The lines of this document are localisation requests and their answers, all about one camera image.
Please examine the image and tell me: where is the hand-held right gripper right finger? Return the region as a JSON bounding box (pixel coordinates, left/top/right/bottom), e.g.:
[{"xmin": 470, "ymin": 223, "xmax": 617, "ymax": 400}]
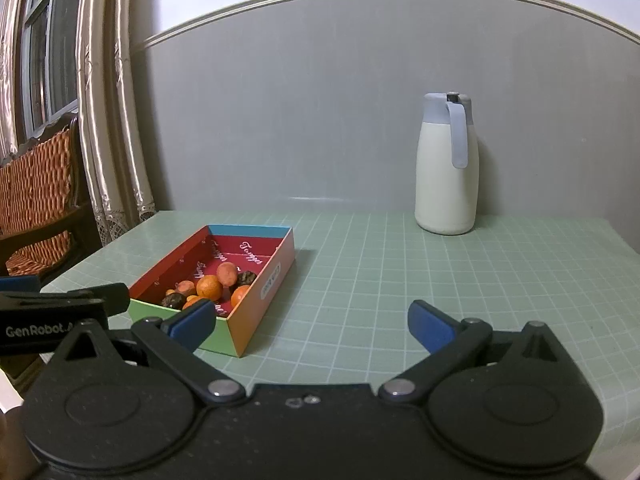
[{"xmin": 376, "ymin": 300, "xmax": 581, "ymax": 403}]

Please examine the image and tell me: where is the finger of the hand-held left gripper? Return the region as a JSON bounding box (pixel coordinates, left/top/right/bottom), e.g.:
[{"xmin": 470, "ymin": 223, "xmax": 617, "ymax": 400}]
[
  {"xmin": 0, "ymin": 275, "xmax": 41, "ymax": 292},
  {"xmin": 0, "ymin": 282, "xmax": 132, "ymax": 318}
]

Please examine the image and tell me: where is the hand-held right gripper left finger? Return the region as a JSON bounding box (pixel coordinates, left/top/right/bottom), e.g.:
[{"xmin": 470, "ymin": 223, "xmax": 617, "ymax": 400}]
[{"xmin": 47, "ymin": 298, "xmax": 248, "ymax": 406}]

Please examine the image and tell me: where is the large orange mandarin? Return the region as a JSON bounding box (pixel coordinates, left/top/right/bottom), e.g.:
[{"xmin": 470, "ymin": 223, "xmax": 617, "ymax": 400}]
[{"xmin": 196, "ymin": 275, "xmax": 224, "ymax": 302}]

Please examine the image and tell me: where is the colourful cardboard box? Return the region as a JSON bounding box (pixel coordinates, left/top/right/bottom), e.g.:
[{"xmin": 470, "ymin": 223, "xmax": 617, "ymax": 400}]
[{"xmin": 128, "ymin": 224, "xmax": 295, "ymax": 359}]

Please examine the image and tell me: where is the green checked tablecloth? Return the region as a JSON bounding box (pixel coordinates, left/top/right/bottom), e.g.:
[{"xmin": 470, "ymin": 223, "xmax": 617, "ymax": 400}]
[{"xmin": 40, "ymin": 210, "xmax": 640, "ymax": 480}]

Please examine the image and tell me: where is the wooden sofa orange cushion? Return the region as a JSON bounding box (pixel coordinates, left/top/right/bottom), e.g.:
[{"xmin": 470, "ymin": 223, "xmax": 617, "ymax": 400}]
[{"xmin": 0, "ymin": 112, "xmax": 98, "ymax": 396}]

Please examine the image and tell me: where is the white thermos jug grey lid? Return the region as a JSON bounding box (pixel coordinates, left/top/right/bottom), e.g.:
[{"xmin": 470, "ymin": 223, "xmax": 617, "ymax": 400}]
[{"xmin": 414, "ymin": 91, "xmax": 481, "ymax": 236}]

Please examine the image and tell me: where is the beige satin curtain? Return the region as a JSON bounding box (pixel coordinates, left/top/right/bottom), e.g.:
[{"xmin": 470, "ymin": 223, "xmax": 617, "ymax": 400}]
[
  {"xmin": 75, "ymin": 0, "xmax": 158, "ymax": 248},
  {"xmin": 0, "ymin": 0, "xmax": 31, "ymax": 158}
]

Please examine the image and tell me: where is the window with frame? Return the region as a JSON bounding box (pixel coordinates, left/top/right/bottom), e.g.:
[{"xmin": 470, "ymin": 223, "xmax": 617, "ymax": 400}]
[{"xmin": 17, "ymin": 0, "xmax": 88, "ymax": 133}]

